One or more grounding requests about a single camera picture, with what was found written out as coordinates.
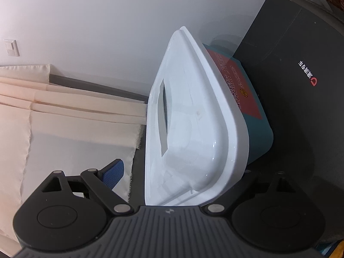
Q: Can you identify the white wall switch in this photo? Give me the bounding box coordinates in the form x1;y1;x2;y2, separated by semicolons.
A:
4;40;20;57

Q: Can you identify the teal plastic storage bin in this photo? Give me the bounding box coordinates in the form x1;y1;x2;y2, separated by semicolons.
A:
205;45;273;164

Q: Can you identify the white bin lid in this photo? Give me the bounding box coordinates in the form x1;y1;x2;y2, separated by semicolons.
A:
145;27;249;206

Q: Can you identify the cream curtain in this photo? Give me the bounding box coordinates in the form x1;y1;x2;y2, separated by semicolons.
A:
1;65;146;256

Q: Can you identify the black flat box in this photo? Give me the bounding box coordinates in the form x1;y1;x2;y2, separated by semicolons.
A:
234;0;343;187

